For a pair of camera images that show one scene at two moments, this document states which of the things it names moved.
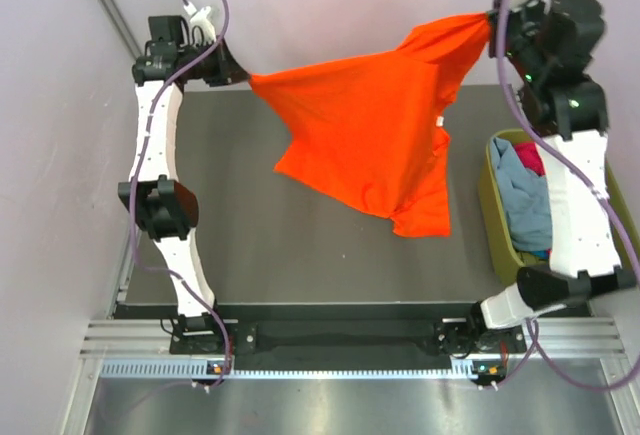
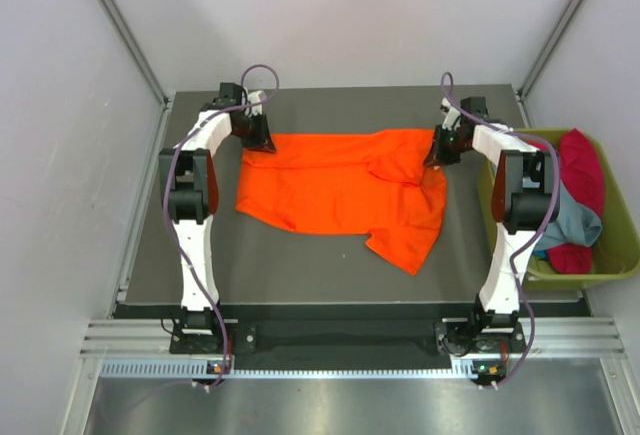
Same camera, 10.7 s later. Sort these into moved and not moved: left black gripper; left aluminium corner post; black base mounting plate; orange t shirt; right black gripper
Moved: left black gripper; right black gripper; orange t shirt
Not moved: left aluminium corner post; black base mounting plate
